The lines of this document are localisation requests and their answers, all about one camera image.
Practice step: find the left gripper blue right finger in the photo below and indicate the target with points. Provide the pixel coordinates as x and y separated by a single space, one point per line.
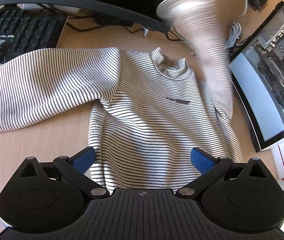
211 169

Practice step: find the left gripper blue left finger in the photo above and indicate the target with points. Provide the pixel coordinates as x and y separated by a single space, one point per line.
73 169

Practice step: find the striped beige long-sleeve shirt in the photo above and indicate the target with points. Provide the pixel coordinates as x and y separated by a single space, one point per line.
148 111

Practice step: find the white glass-panel PC case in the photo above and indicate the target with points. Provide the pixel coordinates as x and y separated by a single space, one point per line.
258 77

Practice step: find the black mechanical keyboard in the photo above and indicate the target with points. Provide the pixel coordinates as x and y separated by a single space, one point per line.
22 31

